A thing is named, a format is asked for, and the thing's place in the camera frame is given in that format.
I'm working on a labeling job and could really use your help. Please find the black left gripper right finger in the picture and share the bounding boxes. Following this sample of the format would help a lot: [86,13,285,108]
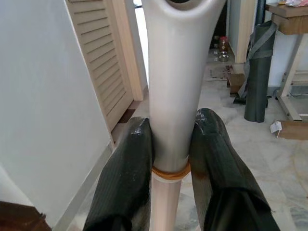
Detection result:
[189,108,281,231]

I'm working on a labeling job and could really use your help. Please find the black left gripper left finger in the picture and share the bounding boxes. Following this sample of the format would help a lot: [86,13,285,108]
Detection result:
[83,117,155,231]

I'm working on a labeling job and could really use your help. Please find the cream long-handled dustpan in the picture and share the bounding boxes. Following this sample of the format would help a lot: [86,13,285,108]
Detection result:
[143,0,228,231]

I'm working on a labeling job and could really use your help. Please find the orange rubber band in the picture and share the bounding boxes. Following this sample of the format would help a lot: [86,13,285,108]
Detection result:
[151,163,192,180]

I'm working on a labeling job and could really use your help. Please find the brown cardboard box white label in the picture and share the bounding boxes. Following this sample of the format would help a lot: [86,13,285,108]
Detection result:
[269,119,308,141]

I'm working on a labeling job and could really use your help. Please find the small brown cardboard box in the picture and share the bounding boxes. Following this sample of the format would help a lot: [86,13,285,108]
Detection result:
[229,73,246,95]

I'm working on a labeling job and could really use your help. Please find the dark green rolled mat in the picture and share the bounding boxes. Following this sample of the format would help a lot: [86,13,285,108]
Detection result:
[232,20,278,123]

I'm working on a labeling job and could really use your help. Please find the beige louvered door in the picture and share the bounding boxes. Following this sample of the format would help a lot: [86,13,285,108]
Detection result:
[65,0,145,143]

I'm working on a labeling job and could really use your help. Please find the dark brown wooden furniture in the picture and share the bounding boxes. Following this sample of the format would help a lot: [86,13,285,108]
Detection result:
[0,200,52,231]

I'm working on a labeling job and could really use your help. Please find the small metal pot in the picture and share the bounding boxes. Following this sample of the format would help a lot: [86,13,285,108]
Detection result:
[217,51,230,63]

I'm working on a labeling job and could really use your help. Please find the glass jar red lid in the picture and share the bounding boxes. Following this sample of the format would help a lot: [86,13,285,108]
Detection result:
[218,36,230,52]

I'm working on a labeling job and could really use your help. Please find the wooden table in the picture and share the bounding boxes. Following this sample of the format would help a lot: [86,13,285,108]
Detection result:
[265,0,308,122]

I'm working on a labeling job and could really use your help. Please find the dark upright pole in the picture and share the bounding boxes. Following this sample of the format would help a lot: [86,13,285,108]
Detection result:
[256,0,267,25]

